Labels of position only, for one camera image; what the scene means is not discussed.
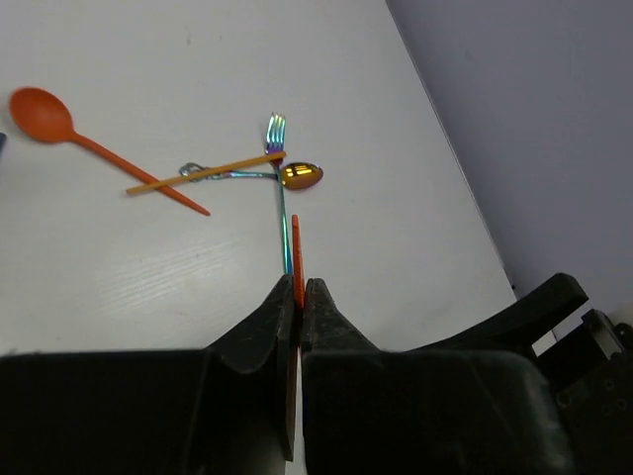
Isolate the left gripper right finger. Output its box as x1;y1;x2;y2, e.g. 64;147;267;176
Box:
301;277;577;474

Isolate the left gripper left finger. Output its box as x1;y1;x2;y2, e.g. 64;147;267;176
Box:
1;275;297;474

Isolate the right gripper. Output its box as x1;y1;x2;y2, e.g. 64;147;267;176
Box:
406;273;632;474

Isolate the orange plastic knife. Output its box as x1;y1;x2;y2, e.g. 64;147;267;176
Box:
292;215;306;310

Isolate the orange plastic spoon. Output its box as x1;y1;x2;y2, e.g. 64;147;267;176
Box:
8;86;212;217

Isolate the gold metal spoon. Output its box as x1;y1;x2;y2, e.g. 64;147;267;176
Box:
280;162;323;191

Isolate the small silver utensil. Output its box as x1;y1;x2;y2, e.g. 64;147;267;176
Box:
179;162;277;182

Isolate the iridescent metal fork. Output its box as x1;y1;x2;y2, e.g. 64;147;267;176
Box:
265;112;293;274

